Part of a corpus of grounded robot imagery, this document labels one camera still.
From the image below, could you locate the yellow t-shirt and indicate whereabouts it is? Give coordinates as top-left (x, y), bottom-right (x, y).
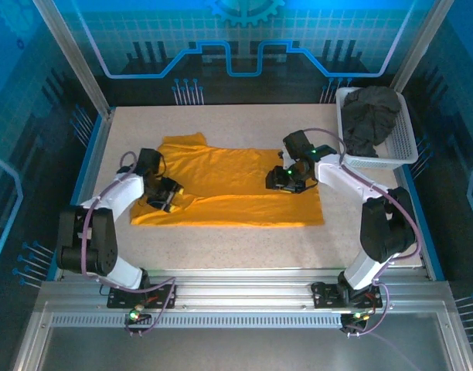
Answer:
top-left (129, 132), bottom-right (325, 229)

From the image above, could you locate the black t-shirt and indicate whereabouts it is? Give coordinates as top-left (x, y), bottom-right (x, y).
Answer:
top-left (340, 85), bottom-right (402, 158)

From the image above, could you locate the white plastic basket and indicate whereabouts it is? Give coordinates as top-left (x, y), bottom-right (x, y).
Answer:
top-left (335, 87), bottom-right (419, 170)

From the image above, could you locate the black connector with green light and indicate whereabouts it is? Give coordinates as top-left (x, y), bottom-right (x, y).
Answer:
top-left (339, 311), bottom-right (371, 330)
top-left (124, 307), bottom-right (153, 326)

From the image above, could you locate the slotted aluminium strip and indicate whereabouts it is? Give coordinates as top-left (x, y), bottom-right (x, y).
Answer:
top-left (50, 313), bottom-right (344, 329)

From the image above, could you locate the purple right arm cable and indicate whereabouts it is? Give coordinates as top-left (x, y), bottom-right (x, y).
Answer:
top-left (304, 127), bottom-right (422, 337)

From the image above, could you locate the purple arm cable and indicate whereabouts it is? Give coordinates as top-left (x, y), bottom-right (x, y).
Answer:
top-left (304, 127), bottom-right (422, 337)
top-left (80, 150), bottom-right (179, 339)

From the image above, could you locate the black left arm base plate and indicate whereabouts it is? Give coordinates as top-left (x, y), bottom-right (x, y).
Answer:
top-left (107, 283), bottom-right (179, 310)

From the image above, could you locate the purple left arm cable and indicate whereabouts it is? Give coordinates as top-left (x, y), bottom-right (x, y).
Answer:
top-left (80, 150), bottom-right (179, 339)

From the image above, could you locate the aluminium front rail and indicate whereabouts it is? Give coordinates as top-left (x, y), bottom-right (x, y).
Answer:
top-left (39, 266), bottom-right (454, 315)

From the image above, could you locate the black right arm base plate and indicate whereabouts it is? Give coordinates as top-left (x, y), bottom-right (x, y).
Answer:
top-left (311, 281), bottom-right (385, 310)

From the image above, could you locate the aluminium frame post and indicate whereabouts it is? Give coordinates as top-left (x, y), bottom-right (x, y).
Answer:
top-left (31, 0), bottom-right (116, 117)
top-left (389, 0), bottom-right (456, 102)

